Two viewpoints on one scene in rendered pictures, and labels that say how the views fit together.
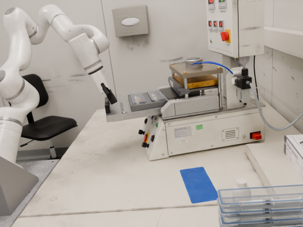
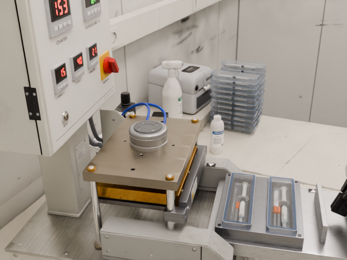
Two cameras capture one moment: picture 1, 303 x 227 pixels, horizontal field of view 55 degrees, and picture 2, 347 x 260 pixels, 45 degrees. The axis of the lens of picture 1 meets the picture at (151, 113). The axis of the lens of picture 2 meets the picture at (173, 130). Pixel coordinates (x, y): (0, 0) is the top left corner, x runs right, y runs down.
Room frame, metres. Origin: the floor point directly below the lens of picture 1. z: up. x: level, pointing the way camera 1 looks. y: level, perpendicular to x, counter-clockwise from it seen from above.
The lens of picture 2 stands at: (2.08, 0.09, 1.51)
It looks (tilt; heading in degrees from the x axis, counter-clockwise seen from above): 26 degrees down; 199
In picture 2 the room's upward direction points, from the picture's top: 1 degrees counter-clockwise
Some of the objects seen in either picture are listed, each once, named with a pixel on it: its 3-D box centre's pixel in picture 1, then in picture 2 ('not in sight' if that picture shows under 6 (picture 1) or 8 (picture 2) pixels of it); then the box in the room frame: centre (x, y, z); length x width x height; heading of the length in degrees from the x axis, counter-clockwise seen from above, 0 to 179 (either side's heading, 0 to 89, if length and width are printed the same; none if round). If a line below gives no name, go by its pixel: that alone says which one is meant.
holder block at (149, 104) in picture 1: (146, 100); (260, 206); (1.33, 0.01, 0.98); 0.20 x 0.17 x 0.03; 6
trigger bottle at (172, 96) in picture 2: not in sight; (172, 91); (0.57, -0.44, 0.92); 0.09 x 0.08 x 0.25; 110
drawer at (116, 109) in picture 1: (137, 103); (283, 214); (1.33, 0.06, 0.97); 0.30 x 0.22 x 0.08; 96
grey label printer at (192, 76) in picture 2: not in sight; (181, 85); (0.40, -0.46, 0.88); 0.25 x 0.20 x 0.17; 79
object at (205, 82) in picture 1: (194, 75); (151, 159); (1.35, -0.22, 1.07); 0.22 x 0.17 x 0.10; 6
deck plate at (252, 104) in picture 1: (203, 102); (138, 212); (1.36, -0.26, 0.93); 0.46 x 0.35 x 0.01; 96
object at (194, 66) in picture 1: (201, 71); (138, 148); (1.34, -0.25, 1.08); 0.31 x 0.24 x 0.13; 6
